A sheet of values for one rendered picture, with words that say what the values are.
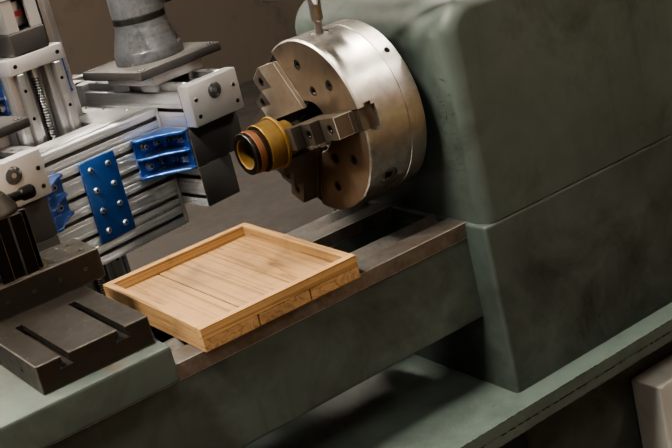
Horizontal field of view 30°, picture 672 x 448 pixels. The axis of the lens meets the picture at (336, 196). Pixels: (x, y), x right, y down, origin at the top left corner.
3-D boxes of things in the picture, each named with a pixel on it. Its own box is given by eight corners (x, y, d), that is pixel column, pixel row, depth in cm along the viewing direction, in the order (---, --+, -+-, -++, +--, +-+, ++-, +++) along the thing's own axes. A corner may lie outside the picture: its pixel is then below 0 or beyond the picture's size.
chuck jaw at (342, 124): (332, 105, 217) (370, 100, 207) (341, 133, 218) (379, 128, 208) (280, 126, 212) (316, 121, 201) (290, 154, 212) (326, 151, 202)
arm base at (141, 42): (103, 67, 275) (90, 23, 272) (156, 46, 285) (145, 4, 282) (143, 67, 264) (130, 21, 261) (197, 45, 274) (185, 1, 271)
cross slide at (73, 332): (46, 286, 219) (38, 263, 218) (155, 343, 184) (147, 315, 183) (-53, 329, 210) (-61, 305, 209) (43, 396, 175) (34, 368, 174)
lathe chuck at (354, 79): (319, 172, 241) (289, 14, 229) (423, 210, 217) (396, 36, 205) (281, 189, 237) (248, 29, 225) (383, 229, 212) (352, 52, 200)
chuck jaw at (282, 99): (314, 114, 223) (280, 63, 226) (322, 99, 219) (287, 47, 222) (263, 135, 218) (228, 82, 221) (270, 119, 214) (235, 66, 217)
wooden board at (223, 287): (249, 241, 236) (244, 221, 234) (360, 277, 206) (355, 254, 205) (108, 305, 221) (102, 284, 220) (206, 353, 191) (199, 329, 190)
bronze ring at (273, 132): (268, 108, 218) (224, 126, 214) (298, 113, 211) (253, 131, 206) (281, 158, 221) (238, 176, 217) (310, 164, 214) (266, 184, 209)
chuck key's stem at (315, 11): (313, 51, 216) (302, -14, 211) (318, 47, 217) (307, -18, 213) (325, 51, 215) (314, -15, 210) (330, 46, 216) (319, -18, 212)
